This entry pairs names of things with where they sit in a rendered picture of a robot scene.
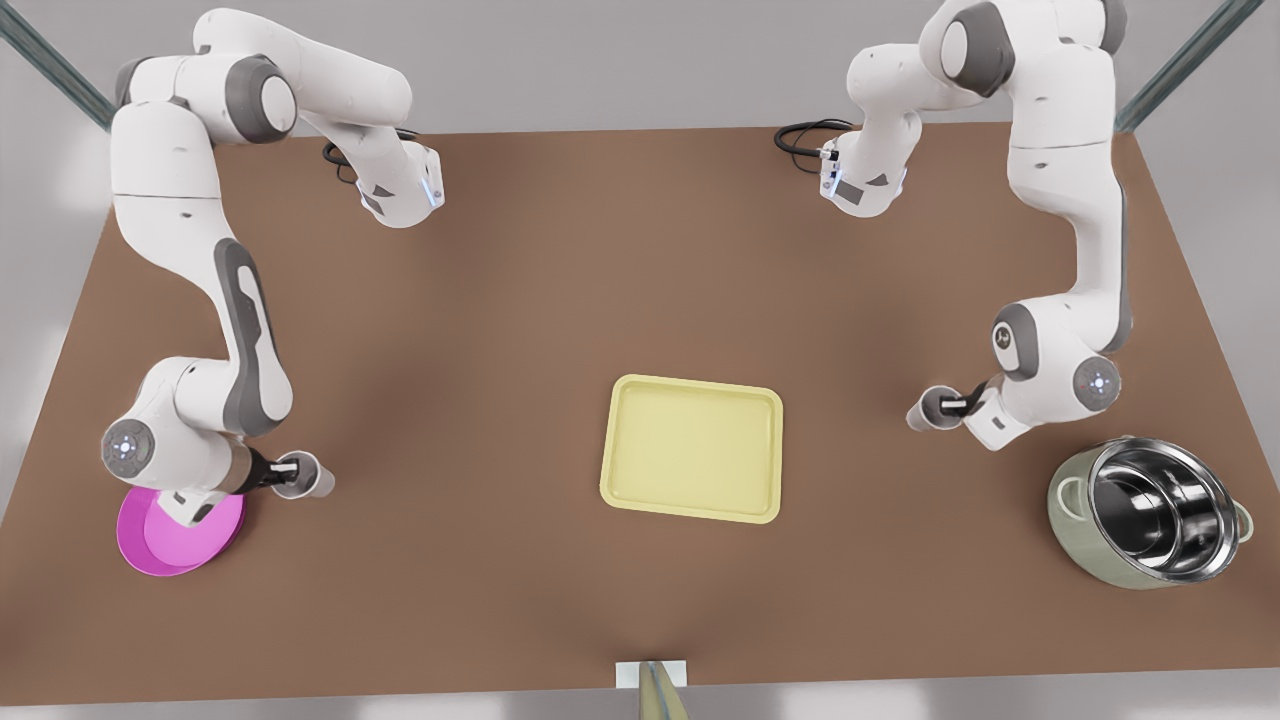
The pink plate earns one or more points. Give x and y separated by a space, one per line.
190 545

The green steel pot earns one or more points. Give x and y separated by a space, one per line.
1150 515

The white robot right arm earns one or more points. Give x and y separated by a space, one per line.
165 180

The white IKEA cup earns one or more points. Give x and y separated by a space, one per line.
312 478
925 412

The yellow rectangular tray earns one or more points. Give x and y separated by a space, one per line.
692 450

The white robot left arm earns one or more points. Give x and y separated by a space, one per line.
1060 170

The white post foot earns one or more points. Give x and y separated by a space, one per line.
628 673

